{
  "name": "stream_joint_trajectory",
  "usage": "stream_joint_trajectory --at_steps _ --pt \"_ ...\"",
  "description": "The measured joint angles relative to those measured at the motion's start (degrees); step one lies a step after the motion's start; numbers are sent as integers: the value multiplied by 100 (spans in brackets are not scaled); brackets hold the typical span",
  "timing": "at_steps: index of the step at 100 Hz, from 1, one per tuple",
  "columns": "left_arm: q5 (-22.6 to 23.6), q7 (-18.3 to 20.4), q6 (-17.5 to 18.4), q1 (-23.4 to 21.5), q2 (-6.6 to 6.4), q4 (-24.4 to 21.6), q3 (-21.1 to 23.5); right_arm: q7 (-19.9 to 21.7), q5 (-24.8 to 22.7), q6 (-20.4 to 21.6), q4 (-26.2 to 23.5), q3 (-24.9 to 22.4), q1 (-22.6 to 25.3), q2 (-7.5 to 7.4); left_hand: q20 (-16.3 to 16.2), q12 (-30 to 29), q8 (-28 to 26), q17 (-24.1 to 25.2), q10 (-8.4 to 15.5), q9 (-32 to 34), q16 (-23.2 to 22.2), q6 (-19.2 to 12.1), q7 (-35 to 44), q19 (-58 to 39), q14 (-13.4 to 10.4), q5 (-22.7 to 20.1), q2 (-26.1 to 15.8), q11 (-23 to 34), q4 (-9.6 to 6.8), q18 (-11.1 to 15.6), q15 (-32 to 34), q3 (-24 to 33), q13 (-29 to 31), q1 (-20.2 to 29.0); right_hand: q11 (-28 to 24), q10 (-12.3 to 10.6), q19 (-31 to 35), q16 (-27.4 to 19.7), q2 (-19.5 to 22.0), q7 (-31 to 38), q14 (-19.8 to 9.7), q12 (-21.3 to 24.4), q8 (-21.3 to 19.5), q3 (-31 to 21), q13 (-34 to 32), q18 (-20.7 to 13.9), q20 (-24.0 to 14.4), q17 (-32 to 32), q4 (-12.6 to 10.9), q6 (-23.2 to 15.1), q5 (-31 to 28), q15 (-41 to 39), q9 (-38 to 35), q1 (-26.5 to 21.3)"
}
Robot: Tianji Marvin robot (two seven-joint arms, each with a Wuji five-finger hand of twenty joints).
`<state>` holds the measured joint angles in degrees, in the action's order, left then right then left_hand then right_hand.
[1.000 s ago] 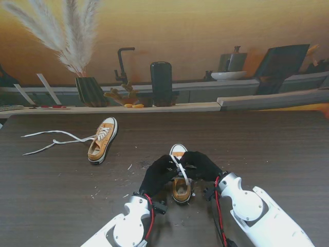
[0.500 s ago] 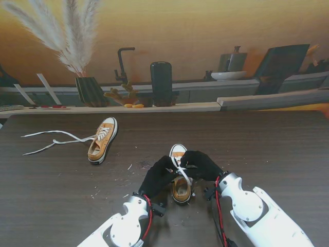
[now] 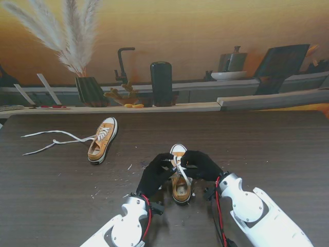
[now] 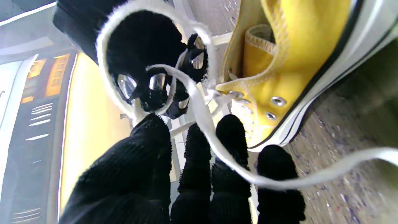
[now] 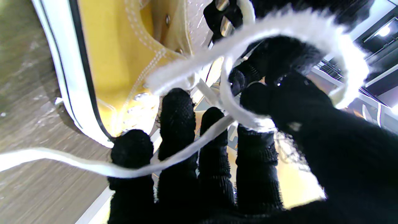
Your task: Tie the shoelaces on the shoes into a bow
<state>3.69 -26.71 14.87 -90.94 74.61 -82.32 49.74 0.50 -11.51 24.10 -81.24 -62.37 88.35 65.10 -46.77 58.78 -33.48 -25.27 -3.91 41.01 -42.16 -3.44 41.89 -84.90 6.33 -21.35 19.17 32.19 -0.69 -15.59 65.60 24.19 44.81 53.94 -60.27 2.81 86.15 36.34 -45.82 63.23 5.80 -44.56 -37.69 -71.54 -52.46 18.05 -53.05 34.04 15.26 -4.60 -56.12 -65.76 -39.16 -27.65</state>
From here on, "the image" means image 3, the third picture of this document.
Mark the left robot hand black glove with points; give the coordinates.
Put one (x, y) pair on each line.
(154, 175)

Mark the right robot hand black glove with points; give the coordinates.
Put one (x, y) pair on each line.
(203, 166)

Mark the yellow canvas sneaker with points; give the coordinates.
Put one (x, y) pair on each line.
(109, 125)
(181, 194)

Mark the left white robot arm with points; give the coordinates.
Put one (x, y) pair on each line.
(126, 223)

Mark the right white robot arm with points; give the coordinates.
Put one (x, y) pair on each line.
(257, 211)

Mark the printed kitchen backdrop banner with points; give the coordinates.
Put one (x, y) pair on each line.
(180, 31)

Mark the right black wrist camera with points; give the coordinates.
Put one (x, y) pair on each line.
(209, 194)

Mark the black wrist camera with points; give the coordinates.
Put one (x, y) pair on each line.
(158, 208)
(209, 194)

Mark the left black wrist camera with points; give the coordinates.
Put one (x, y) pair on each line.
(158, 208)

